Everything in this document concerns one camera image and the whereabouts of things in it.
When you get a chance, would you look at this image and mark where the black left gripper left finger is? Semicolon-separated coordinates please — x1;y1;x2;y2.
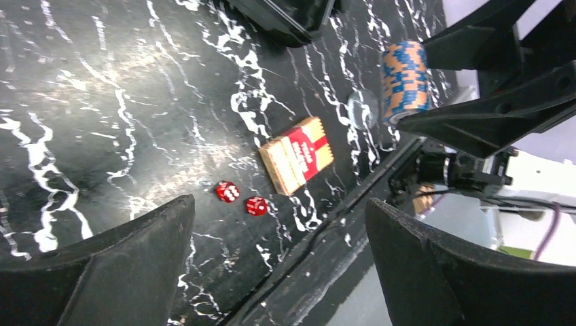
1;194;195;325

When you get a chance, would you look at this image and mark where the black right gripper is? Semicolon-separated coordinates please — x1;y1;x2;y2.
398;0;575;158

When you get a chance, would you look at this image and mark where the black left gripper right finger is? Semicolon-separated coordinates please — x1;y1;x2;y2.
365;198;575;325

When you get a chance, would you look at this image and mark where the red die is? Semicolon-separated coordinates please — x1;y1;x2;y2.
246;196;268;216
215;181;240;203

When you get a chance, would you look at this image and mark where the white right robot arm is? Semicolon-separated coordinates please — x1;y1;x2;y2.
381;1;575;266

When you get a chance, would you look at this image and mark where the clear plastic disc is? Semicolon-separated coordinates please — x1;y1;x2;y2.
345;88;379;131

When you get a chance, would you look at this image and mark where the red playing card box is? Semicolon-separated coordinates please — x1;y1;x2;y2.
259;117;334;196

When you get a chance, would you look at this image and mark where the black foam-lined poker case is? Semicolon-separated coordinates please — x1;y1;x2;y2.
229;0;344;48

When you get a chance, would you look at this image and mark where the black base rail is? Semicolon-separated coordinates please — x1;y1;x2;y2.
221;137;423;325

